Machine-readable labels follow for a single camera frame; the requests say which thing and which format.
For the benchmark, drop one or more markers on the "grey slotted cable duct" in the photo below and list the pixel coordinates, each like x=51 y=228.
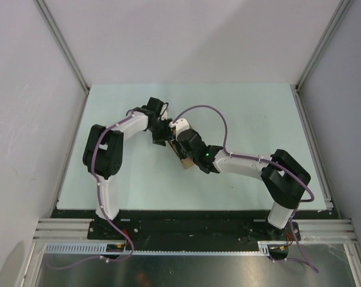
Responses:
x=259 y=249

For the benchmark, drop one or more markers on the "left aluminium frame post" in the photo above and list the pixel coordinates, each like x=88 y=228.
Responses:
x=62 y=44

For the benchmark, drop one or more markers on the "right aluminium frame post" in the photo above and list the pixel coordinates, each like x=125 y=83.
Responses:
x=329 y=32

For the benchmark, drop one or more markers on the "aluminium frame post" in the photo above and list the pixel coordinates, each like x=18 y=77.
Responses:
x=62 y=44
x=329 y=32

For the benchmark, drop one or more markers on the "brown cardboard express box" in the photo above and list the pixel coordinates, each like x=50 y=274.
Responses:
x=179 y=151

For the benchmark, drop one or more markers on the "aluminium extrusion crossbar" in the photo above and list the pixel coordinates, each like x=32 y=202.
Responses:
x=313 y=231

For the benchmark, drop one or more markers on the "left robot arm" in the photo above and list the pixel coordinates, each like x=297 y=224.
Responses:
x=103 y=154

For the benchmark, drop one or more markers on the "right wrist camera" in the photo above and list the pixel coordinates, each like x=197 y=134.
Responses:
x=179 y=126

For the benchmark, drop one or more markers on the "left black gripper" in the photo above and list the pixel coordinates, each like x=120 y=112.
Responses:
x=165 y=136

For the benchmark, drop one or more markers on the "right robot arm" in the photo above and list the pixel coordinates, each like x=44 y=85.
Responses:
x=285 y=179

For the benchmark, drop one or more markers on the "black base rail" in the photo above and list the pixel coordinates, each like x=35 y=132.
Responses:
x=191 y=230

